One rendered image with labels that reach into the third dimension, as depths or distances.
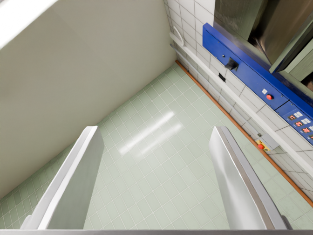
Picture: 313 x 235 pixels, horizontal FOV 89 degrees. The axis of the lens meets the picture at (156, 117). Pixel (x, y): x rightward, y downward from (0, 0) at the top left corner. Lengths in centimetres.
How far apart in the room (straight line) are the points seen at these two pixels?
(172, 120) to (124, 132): 54
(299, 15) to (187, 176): 130
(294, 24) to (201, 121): 112
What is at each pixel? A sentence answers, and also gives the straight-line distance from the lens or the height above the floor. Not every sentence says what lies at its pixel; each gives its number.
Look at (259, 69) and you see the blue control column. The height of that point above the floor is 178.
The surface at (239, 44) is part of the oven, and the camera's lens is 90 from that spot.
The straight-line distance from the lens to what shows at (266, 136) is 129.
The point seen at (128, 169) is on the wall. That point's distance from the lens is 172.
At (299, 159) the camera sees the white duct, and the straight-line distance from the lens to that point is 125.
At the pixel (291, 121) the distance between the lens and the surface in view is 96.
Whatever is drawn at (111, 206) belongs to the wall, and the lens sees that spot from 184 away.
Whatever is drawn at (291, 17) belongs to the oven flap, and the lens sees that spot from 68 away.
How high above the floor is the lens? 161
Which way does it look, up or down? 21 degrees up
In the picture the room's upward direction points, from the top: 36 degrees counter-clockwise
